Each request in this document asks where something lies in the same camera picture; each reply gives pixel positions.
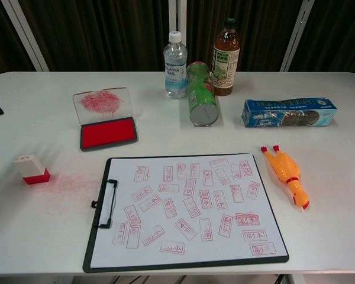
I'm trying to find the white frame post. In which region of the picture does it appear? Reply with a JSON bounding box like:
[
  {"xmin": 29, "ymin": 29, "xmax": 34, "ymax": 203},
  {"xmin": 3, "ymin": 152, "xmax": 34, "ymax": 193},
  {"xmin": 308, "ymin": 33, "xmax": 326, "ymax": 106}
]
[
  {"xmin": 1, "ymin": 0, "xmax": 50, "ymax": 72},
  {"xmin": 168, "ymin": 0, "xmax": 189, "ymax": 72},
  {"xmin": 279, "ymin": 0, "xmax": 315, "ymax": 72}
]

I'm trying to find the blue cookie box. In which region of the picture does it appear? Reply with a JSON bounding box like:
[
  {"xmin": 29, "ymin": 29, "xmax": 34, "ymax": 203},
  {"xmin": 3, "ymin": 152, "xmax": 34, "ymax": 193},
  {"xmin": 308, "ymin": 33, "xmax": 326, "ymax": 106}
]
[{"xmin": 241, "ymin": 95, "xmax": 339, "ymax": 129}]

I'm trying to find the red ink pad with lid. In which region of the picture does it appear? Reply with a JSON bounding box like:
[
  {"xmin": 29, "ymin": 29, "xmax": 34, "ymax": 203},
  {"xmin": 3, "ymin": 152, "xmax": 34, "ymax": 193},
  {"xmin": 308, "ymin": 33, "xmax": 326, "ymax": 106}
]
[{"xmin": 72, "ymin": 86, "xmax": 140, "ymax": 153}]

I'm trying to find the clear water bottle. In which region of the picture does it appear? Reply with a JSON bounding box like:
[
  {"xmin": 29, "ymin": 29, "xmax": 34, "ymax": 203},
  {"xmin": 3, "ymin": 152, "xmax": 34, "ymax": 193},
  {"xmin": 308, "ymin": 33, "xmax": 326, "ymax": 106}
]
[{"xmin": 163, "ymin": 30, "xmax": 188, "ymax": 100}]

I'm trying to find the dark pleated curtain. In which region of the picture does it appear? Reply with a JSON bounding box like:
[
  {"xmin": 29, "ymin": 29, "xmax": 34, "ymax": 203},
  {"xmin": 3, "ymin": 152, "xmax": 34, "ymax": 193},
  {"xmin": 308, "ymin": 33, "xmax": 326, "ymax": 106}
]
[
  {"xmin": 16, "ymin": 0, "xmax": 171, "ymax": 72},
  {"xmin": 292, "ymin": 0, "xmax": 355, "ymax": 73},
  {"xmin": 186, "ymin": 0, "xmax": 302, "ymax": 72},
  {"xmin": 0, "ymin": 0, "xmax": 38, "ymax": 80}
]

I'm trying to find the black clipboard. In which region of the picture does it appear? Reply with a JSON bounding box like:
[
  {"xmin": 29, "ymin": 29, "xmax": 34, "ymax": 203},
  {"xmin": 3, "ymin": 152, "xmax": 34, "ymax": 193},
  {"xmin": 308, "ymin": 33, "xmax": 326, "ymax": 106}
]
[{"xmin": 82, "ymin": 152, "xmax": 291, "ymax": 274}]

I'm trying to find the green chip can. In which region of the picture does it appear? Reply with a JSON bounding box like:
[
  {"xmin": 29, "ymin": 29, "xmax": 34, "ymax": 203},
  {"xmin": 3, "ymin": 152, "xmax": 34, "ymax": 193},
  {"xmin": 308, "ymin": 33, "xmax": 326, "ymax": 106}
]
[{"xmin": 186, "ymin": 60, "xmax": 220, "ymax": 128}]

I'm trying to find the small white and red block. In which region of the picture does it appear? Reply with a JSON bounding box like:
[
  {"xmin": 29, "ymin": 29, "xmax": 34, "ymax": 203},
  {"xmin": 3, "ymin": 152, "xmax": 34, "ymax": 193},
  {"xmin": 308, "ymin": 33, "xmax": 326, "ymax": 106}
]
[{"xmin": 13, "ymin": 154, "xmax": 52, "ymax": 185}]

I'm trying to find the brown tea bottle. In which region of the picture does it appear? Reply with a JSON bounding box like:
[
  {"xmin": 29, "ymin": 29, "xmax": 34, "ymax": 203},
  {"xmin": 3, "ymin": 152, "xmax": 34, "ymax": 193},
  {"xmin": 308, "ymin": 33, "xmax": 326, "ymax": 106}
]
[{"xmin": 211, "ymin": 17, "xmax": 241, "ymax": 97}]

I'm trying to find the yellow rubber chicken toy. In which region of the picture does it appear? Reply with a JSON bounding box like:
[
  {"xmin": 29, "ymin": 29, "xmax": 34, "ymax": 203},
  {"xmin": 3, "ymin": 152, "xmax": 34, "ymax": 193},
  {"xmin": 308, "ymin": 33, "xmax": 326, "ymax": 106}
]
[{"xmin": 260, "ymin": 144, "xmax": 311, "ymax": 211}]

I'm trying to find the white paper with red stamps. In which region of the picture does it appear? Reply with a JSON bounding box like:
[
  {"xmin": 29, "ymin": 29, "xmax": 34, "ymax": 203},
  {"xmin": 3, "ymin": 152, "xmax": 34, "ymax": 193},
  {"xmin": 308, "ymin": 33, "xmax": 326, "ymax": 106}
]
[{"xmin": 90, "ymin": 154, "xmax": 286, "ymax": 269}]

